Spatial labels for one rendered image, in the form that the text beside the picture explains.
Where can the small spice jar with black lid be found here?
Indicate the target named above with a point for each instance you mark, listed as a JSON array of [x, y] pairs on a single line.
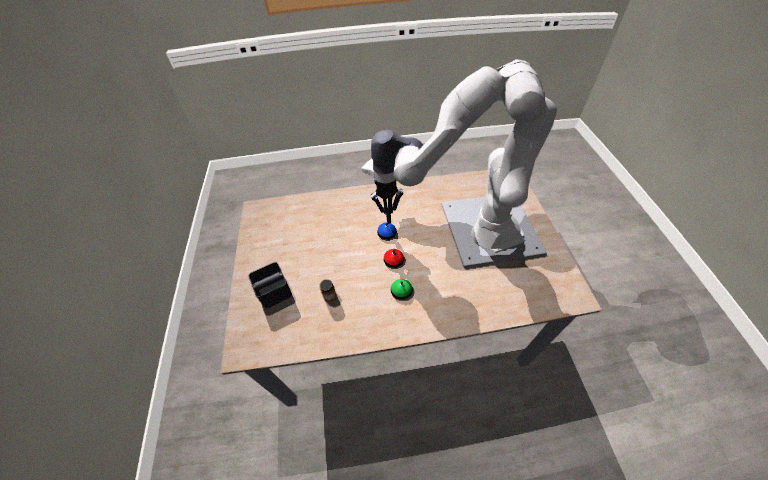
[[328, 290]]

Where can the blue bell dome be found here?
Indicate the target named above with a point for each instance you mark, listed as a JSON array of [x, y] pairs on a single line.
[[386, 231]]

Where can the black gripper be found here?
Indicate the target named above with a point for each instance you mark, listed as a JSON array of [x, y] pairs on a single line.
[[384, 191]]

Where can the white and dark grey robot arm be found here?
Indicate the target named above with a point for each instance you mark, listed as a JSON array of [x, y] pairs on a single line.
[[510, 167]]

